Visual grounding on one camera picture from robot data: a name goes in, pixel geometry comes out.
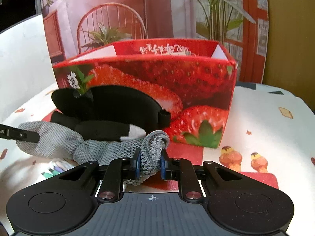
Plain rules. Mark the grey knitted sock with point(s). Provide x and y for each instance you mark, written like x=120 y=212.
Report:
x=57 y=141

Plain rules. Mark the printed living room backdrop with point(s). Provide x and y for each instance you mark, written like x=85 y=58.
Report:
x=75 y=26

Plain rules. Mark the clear bag with green cable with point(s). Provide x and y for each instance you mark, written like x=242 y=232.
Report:
x=56 y=167

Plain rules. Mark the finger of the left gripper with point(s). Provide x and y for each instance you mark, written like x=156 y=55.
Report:
x=11 y=133

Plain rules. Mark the black eye mask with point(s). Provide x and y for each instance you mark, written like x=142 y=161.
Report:
x=113 y=103

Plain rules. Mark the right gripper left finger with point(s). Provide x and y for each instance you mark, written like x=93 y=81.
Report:
x=118 y=171

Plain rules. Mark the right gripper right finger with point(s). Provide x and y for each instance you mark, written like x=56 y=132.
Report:
x=182 y=171

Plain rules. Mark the wooden panel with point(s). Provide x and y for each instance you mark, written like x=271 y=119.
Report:
x=290 y=56

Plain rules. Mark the red strawberry cardboard box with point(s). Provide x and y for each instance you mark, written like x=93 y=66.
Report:
x=192 y=79

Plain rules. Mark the cartoon printed table mat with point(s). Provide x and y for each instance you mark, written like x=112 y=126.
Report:
x=266 y=120

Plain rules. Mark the black sock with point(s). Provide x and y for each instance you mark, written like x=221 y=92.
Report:
x=99 y=130

